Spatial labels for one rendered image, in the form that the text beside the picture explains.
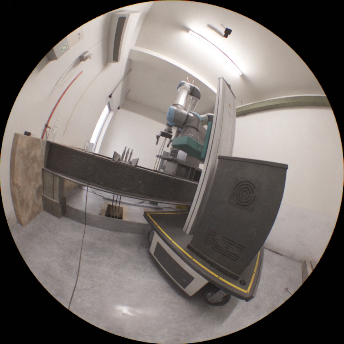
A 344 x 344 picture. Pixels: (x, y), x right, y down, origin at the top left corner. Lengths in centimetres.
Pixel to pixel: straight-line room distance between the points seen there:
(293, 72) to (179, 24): 203
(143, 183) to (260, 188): 82
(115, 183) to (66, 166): 50
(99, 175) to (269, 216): 105
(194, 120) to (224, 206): 57
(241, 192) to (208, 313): 74
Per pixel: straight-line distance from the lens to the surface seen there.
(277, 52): 242
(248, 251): 49
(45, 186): 120
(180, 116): 72
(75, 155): 97
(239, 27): 222
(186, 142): 61
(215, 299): 73
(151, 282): 78
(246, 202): 44
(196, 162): 164
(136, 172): 86
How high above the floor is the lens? 69
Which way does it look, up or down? 1 degrees up
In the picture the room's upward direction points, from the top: 16 degrees clockwise
